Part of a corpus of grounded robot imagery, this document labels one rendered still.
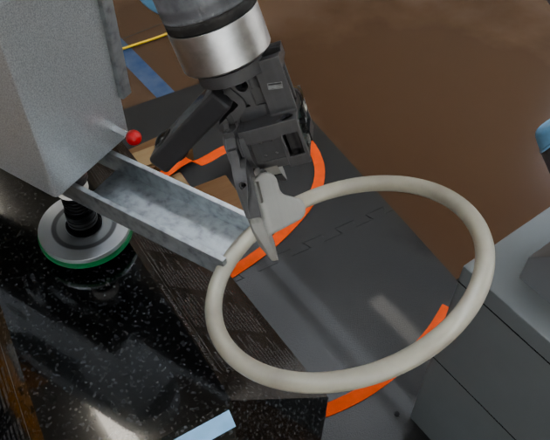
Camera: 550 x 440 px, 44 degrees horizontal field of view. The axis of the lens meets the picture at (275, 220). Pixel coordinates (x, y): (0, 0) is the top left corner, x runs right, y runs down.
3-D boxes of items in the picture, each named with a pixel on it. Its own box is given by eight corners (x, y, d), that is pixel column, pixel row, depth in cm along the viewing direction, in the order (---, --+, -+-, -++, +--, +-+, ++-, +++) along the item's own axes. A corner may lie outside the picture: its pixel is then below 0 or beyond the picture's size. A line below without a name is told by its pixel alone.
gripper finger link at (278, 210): (312, 254, 68) (292, 164, 68) (257, 265, 69) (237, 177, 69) (318, 251, 71) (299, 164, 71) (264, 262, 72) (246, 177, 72)
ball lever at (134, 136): (106, 137, 138) (103, 125, 136) (117, 127, 140) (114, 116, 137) (135, 151, 135) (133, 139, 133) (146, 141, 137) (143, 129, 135)
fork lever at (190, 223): (-45, 156, 149) (-53, 140, 145) (21, 107, 159) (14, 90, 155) (213, 292, 123) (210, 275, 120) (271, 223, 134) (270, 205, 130)
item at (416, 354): (154, 349, 116) (146, 338, 114) (301, 174, 143) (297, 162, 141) (415, 443, 86) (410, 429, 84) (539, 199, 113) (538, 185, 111)
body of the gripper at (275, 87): (313, 168, 69) (275, 62, 62) (234, 188, 71) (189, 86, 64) (315, 129, 75) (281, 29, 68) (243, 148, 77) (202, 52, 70)
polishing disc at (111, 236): (149, 227, 160) (148, 223, 159) (72, 279, 150) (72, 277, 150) (96, 181, 170) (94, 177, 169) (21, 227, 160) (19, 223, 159)
